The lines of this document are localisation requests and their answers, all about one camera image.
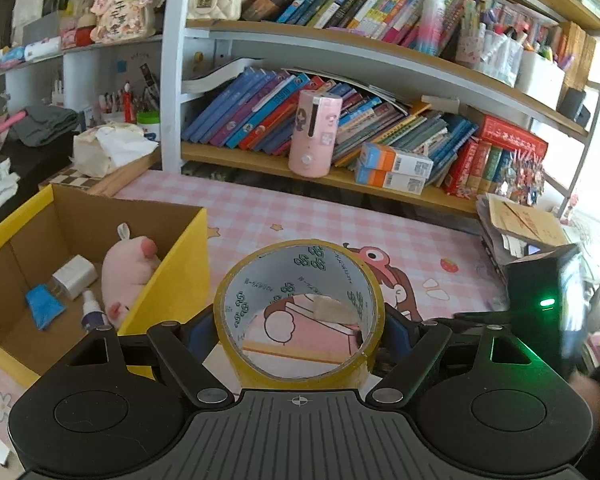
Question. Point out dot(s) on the red boxed book set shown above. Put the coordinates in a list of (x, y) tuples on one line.
[(495, 160)]

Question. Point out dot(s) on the yellow tape roll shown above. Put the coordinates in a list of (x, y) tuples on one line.
[(305, 260)]

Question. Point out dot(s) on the orange and blue carton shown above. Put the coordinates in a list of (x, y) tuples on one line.
[(395, 160), (387, 181)]

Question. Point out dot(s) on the pink gradient bottle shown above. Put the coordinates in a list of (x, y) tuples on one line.
[(430, 22)]

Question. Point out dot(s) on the small black picture frame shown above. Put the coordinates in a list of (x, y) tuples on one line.
[(57, 2)]

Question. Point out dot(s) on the bunch of pens and brushes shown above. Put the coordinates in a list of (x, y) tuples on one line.
[(127, 100)]

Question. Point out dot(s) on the small black box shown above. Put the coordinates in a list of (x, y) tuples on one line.
[(574, 107)]

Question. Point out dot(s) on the cream tissue bag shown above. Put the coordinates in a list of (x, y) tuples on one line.
[(110, 150)]

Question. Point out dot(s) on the blue tissue pack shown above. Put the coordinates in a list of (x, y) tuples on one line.
[(10, 56)]

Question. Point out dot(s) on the yellow cardboard box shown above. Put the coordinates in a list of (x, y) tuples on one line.
[(180, 285)]

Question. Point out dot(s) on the clear pen cup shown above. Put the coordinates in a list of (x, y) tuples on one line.
[(487, 50)]

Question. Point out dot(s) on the white pen holder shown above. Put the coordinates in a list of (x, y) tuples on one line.
[(540, 80)]

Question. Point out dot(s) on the doll in floral dress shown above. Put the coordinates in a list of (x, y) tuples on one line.
[(122, 10)]

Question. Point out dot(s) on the white bookshelf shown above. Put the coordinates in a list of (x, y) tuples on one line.
[(172, 85)]

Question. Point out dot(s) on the stack of papers and envelopes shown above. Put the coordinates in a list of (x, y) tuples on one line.
[(525, 220)]

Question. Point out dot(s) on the white tissue pack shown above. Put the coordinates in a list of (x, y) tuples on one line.
[(42, 49)]

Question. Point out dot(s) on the row of blue-spined books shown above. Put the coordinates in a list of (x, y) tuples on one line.
[(260, 115)]

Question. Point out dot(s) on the red pot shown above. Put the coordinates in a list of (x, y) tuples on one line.
[(82, 37)]

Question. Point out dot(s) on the grey garment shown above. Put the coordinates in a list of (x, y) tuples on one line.
[(42, 125)]

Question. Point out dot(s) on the white side shelf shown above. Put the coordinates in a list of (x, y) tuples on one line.
[(75, 65)]

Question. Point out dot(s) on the blue packet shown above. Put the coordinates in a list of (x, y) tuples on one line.
[(45, 307)]

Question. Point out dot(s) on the white jar with green lid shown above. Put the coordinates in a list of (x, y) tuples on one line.
[(149, 127)]

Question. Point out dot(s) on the pink cylindrical humidifier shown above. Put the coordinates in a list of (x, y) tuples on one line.
[(314, 135)]

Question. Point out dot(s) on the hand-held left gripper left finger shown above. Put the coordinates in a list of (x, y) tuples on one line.
[(200, 340)]

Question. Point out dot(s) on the white charger adapter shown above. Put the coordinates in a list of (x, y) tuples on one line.
[(75, 275)]

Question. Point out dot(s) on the row of leaning books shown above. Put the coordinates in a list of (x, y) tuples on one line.
[(350, 0)]

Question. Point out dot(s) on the pink plastic stick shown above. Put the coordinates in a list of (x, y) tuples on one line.
[(2, 127)]

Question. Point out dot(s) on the pink checked tablecloth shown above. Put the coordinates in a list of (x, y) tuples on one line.
[(290, 210)]

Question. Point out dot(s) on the wooden checkered board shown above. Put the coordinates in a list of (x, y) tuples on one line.
[(120, 175)]

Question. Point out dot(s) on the small spray bottle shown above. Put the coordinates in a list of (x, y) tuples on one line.
[(92, 315)]

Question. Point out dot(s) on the pink plush pig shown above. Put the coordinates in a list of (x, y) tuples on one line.
[(127, 270)]

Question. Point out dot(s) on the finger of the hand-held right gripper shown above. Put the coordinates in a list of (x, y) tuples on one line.
[(485, 321)]

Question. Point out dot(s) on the person's right hand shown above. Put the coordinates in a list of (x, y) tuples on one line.
[(590, 397)]

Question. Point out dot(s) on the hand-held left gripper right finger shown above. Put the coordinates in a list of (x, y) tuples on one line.
[(397, 337)]

